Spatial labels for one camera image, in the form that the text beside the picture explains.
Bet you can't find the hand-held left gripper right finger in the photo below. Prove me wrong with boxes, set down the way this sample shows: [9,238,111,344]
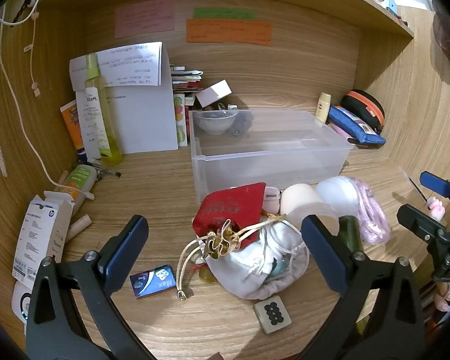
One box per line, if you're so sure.
[301,214,425,360]

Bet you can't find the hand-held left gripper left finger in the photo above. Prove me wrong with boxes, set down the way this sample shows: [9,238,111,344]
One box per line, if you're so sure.
[25,214,151,360]

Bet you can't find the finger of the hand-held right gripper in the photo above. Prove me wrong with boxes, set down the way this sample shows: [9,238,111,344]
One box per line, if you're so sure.
[419,171,450,199]
[396,204,450,247]

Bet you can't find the cream round container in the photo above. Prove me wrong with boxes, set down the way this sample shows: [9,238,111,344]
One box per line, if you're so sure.
[280,183,340,233]

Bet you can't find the white drawstring pouch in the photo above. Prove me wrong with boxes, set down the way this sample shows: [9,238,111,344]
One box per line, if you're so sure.
[204,219,310,300]

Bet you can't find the clear plastic storage box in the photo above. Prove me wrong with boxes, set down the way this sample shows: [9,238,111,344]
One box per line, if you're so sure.
[188,109,355,205]

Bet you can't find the red drawstring pouch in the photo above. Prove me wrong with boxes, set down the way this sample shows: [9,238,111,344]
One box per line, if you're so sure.
[192,182,267,250]

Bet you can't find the wooden desktop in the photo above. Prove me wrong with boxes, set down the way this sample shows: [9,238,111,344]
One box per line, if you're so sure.
[7,82,450,360]

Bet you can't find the person's right hand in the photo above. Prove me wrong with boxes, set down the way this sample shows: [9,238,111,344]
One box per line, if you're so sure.
[433,281,450,312]

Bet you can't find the thin black stick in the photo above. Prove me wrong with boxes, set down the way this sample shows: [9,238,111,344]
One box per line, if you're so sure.
[408,176,428,203]

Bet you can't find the small pink figurine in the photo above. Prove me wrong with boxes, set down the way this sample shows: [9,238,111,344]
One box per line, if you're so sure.
[427,197,446,221]

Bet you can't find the small blue box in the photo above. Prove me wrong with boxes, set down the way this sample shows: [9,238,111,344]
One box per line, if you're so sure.
[130,265,177,300]

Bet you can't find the beige lip balm stick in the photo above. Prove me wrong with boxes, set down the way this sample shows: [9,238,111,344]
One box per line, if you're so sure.
[65,214,92,242]

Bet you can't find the small pink-white case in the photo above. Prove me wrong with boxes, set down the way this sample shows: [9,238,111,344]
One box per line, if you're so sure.
[262,187,283,214]

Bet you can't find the white tile with black dots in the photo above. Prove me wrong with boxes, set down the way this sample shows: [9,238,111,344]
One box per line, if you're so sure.
[253,295,292,334]

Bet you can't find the green orange tube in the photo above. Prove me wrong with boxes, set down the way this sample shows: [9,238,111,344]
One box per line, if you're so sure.
[62,164,98,214]

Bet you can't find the white cardboard box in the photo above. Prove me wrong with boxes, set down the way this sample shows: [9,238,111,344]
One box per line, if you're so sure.
[12,190,76,284]

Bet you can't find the small gold pouch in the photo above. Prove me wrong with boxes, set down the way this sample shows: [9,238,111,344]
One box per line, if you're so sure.
[204,229,236,260]

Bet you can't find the blue pencil case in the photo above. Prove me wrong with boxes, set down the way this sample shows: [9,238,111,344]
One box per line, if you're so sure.
[328,105,387,149]

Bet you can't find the yellow-green spray bottle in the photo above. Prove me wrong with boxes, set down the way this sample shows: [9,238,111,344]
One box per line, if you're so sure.
[84,53,124,167]

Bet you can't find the black orange round case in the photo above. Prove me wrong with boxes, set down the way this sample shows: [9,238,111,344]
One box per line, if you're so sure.
[340,89,386,134]

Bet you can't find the pink flat pouch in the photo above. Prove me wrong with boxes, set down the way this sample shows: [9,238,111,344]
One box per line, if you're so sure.
[330,122,361,145]

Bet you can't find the white round device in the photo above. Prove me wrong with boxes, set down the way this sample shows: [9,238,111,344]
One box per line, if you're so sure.
[11,281,34,336]

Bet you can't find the white folder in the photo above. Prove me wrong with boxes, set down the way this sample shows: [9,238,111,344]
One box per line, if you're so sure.
[97,49,179,155]

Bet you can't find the white labelled tube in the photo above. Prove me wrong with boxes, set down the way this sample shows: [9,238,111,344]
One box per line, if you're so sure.
[76,87,103,160]

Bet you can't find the fruit print card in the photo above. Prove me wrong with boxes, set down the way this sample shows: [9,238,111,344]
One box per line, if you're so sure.
[173,95,190,147]

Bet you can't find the small yellow tube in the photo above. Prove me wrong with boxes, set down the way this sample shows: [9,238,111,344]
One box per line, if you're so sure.
[316,92,332,124]

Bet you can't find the brown round object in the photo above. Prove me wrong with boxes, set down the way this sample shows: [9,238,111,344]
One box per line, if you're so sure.
[432,11,450,61]

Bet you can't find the white ceramic bowl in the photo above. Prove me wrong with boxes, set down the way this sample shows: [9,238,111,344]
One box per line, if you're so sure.
[193,109,239,136]

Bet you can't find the small white box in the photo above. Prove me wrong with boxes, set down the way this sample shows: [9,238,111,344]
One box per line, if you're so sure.
[195,80,232,109]

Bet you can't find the stack of books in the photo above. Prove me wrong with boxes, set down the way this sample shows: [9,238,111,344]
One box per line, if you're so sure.
[169,64,204,113]

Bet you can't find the printed white paper sheet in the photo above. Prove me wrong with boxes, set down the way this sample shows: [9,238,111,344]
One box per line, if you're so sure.
[69,42,163,91]

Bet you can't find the pink paper note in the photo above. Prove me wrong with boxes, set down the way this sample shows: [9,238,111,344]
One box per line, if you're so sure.
[114,0,176,40]

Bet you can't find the orange paper note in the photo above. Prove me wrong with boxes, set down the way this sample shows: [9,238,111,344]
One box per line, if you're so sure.
[185,19,274,47]

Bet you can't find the green paper note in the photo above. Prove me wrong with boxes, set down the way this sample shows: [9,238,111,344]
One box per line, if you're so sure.
[193,7,256,21]

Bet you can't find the pink cord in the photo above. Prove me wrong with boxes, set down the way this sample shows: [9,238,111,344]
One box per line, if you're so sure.
[350,178,391,244]

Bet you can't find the white cable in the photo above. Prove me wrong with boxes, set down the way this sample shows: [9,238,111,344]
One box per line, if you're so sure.
[0,5,94,201]
[24,7,42,99]

